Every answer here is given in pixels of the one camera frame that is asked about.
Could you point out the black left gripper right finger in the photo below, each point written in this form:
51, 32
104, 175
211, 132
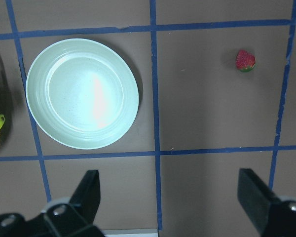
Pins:
256, 198

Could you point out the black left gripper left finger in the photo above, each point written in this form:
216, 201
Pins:
87, 196

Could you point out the pale green plate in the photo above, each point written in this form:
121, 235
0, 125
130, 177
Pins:
82, 94

